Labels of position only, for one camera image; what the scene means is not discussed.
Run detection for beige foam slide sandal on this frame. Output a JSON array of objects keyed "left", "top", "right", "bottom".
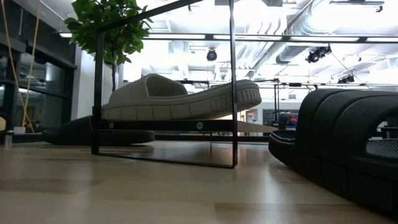
[{"left": 101, "top": 73, "right": 262, "bottom": 121}]

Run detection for black foam slide sandal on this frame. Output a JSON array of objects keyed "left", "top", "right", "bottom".
[
  {"left": 268, "top": 89, "right": 398, "bottom": 218},
  {"left": 42, "top": 114, "right": 155, "bottom": 146}
]

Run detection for black metal shelf wood board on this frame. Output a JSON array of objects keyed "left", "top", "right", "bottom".
[{"left": 91, "top": 0, "right": 280, "bottom": 169}]

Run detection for blue storage bins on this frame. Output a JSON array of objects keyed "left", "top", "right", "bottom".
[{"left": 278, "top": 112, "right": 299, "bottom": 130}]

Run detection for green leafy indoor tree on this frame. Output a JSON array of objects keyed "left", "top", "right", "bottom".
[{"left": 64, "top": 0, "right": 154, "bottom": 108}]

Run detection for black track spotlight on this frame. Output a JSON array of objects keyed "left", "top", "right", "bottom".
[
  {"left": 337, "top": 75, "right": 356, "bottom": 85},
  {"left": 305, "top": 44, "right": 333, "bottom": 64}
]

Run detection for silver metal cylinder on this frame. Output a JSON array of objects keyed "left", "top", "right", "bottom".
[{"left": 3, "top": 130, "right": 15, "bottom": 147}]

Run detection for black ceiling track fixture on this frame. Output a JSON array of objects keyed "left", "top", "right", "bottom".
[{"left": 329, "top": 0, "right": 385, "bottom": 13}]

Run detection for black overhead light rail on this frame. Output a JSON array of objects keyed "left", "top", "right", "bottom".
[{"left": 142, "top": 32, "right": 398, "bottom": 44}]

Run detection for yellow cord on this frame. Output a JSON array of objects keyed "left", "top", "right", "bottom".
[
  {"left": 21, "top": 6, "right": 40, "bottom": 127},
  {"left": 1, "top": 0, "right": 35, "bottom": 134}
]

